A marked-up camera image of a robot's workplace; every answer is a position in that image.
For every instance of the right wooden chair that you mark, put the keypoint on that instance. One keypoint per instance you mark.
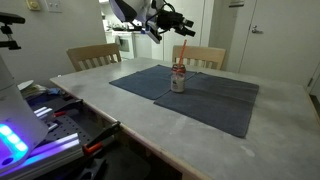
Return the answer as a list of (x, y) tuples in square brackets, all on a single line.
[(206, 57)]

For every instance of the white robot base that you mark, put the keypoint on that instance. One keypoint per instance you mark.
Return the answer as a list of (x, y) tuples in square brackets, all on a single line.
[(21, 132)]

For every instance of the white door with handle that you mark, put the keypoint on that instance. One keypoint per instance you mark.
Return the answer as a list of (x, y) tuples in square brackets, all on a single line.
[(283, 41)]

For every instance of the wall light switch plate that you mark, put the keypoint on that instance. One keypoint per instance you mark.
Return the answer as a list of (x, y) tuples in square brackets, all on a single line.
[(53, 6)]

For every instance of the dark blue left cloth mat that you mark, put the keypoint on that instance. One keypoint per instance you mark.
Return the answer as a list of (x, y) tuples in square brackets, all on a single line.
[(151, 83)]

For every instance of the orange black clamp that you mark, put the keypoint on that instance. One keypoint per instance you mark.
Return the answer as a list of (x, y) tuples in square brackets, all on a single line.
[(61, 107), (96, 143)]

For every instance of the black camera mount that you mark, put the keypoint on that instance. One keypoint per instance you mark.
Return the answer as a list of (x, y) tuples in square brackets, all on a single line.
[(8, 19)]

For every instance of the left wooden chair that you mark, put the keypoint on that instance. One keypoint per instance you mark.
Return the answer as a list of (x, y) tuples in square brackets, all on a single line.
[(83, 58)]

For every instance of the white kitchen stove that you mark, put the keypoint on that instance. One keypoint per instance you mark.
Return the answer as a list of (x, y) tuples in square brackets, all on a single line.
[(124, 40)]

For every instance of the orange plastic straw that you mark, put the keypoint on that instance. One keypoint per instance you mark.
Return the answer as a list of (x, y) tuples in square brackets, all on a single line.
[(182, 53)]

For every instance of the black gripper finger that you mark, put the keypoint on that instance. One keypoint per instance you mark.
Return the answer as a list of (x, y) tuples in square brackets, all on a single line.
[(184, 31), (187, 23)]

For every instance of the dark blue right cloth mat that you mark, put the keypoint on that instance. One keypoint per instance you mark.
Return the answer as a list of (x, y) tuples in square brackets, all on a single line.
[(219, 102)]

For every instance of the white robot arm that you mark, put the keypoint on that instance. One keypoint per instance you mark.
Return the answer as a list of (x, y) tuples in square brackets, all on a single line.
[(140, 10)]

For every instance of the wooden chair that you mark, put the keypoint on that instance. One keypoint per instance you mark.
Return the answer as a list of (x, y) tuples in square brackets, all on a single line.
[(83, 58), (206, 57)]

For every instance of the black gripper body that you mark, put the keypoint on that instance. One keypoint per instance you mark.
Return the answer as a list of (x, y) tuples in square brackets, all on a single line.
[(166, 18)]

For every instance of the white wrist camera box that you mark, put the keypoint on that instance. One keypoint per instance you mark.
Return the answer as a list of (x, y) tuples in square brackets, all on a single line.
[(151, 29)]

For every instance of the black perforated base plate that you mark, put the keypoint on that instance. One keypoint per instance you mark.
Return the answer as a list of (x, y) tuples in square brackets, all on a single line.
[(64, 126)]

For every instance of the dark blue cloth mat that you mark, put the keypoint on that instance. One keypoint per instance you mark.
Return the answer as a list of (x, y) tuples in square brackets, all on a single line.
[(219, 102), (151, 83)]

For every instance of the white soda can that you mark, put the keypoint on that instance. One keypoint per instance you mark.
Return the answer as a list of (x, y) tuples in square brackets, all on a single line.
[(178, 78)]

